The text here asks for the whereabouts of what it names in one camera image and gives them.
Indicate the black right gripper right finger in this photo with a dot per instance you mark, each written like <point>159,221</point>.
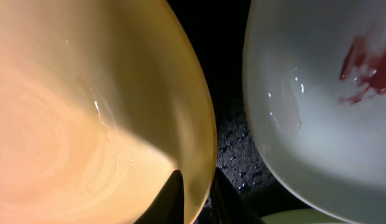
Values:
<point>227,205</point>

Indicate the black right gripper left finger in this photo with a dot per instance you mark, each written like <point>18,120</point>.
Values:
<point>168,206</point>

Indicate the yellow plate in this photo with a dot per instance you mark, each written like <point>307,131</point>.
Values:
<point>100,101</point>

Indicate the light green plate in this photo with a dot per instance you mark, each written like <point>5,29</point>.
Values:
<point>314,85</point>
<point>300,216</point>

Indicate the round black tray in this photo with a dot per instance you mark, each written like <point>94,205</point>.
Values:
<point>216,30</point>

